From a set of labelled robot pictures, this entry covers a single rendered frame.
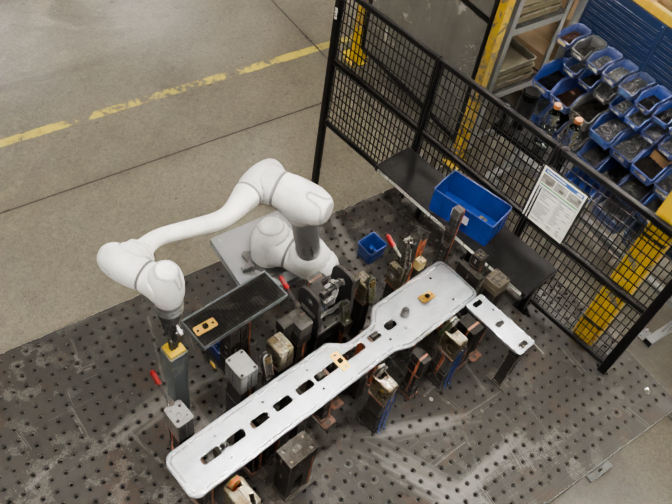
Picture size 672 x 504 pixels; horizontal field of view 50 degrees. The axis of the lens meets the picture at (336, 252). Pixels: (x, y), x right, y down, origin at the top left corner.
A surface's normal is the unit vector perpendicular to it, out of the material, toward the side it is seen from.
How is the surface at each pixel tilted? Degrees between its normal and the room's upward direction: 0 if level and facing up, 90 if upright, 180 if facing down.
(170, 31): 0
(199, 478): 0
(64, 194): 0
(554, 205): 90
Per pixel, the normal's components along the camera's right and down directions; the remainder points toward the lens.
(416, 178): 0.12, -0.61
